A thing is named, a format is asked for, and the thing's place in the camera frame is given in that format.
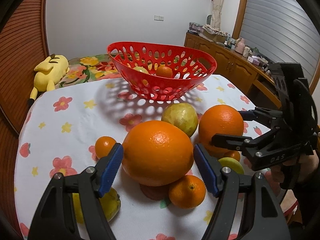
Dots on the floral bedspread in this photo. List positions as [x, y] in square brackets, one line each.
[88, 69]

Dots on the white curtain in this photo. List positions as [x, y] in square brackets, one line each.
[216, 13]

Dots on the wooden sideboard cabinet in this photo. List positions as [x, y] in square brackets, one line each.
[247, 77]

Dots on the floral white tablecloth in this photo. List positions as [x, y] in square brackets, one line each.
[59, 135]

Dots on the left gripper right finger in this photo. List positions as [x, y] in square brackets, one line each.
[242, 200]

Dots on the pink kettle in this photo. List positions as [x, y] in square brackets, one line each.
[240, 45]

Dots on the small yellow-green lime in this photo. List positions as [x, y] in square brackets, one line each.
[141, 69]

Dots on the small tangerine at right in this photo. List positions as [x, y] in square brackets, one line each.
[233, 154]

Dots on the white wall switch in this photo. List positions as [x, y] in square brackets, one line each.
[158, 18]

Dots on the cardboard box with clutter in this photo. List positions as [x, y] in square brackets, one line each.
[214, 34]

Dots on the red perforated plastic basket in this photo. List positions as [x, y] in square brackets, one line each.
[190, 68]

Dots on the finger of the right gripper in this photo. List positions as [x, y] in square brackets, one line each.
[264, 116]
[231, 142]

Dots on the yellow-green pear at left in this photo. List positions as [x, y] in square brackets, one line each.
[110, 204]

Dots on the medium tangerine front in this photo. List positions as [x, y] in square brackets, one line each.
[187, 192]

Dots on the large yellow-green pear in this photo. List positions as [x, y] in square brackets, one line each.
[183, 116]

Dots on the small tangerine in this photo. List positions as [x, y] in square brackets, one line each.
[233, 154]
[103, 146]

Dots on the small tangerine far left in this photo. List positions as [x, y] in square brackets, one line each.
[103, 146]

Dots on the yellow plush toy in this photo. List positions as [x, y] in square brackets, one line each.
[48, 73]

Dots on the wooden louvered wardrobe door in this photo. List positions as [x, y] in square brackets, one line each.
[23, 46]

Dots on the rough-skinned orange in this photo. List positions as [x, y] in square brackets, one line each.
[164, 71]

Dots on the large smooth orange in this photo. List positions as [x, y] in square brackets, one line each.
[157, 153]

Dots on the window roller blind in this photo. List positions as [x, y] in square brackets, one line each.
[283, 32]

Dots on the green apple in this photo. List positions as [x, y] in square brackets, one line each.
[233, 164]

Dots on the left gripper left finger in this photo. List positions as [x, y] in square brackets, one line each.
[55, 216]

